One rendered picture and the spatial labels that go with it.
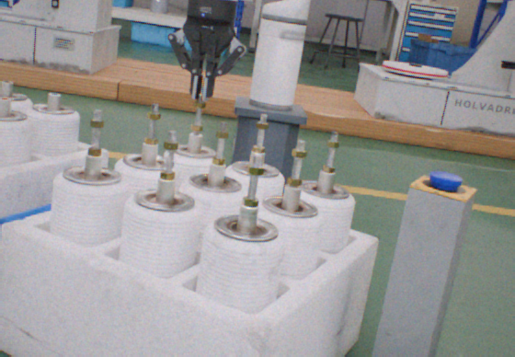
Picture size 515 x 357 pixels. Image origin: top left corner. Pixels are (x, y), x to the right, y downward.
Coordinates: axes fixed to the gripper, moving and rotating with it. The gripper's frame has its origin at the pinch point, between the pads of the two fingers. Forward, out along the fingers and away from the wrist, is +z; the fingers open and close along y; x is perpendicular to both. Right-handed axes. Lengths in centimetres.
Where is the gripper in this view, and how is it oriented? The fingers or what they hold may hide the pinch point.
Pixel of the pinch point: (201, 87)
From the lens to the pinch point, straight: 102.0
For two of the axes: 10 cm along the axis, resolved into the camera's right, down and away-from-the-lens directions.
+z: -1.5, 9.5, 2.6
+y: 9.5, 2.1, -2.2
